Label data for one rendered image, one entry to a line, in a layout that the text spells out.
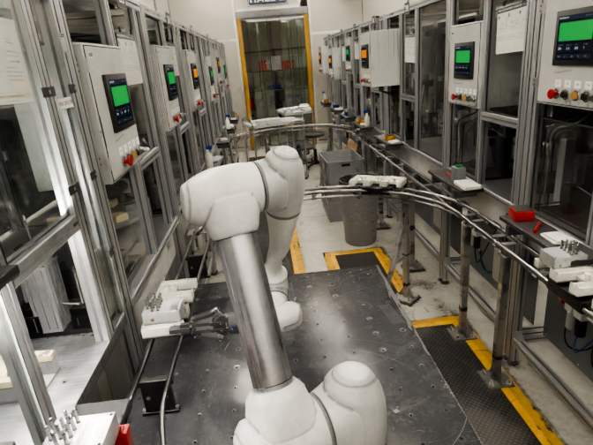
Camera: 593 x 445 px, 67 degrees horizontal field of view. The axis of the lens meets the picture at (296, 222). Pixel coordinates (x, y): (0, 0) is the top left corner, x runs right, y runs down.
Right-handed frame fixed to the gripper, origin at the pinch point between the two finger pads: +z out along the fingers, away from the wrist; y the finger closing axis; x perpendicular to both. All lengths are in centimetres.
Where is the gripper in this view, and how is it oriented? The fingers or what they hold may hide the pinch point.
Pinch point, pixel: (180, 328)
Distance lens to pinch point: 161.1
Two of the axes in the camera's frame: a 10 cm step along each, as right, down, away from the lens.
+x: 0.8, 3.3, -9.4
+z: -9.9, 1.1, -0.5
